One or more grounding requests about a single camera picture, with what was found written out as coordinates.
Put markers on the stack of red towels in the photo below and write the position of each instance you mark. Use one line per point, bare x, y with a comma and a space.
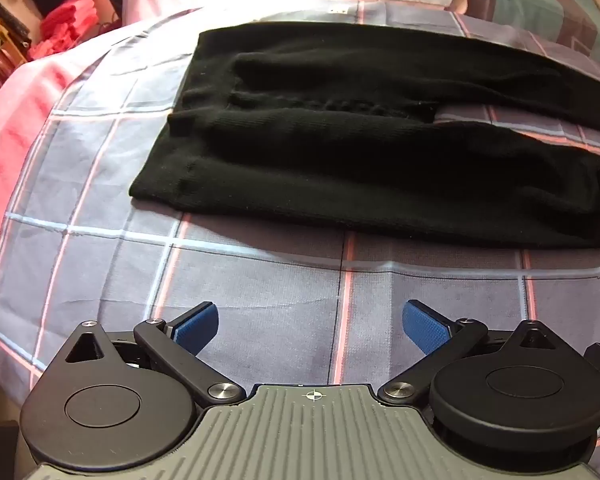
65, 27

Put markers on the patchwork quilt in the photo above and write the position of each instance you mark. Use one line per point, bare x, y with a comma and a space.
545, 5

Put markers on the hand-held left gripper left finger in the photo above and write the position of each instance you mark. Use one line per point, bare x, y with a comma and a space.
196, 328

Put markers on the wooden shelf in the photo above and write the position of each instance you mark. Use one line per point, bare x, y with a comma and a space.
0, 45

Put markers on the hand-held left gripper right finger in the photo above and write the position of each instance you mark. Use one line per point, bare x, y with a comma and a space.
422, 327

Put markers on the black pants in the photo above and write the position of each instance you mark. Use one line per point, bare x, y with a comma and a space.
360, 160

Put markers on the plaid bed sheet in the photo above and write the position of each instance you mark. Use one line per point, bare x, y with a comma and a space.
260, 285

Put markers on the pink blanket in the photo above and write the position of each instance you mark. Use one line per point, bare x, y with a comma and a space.
10, 130

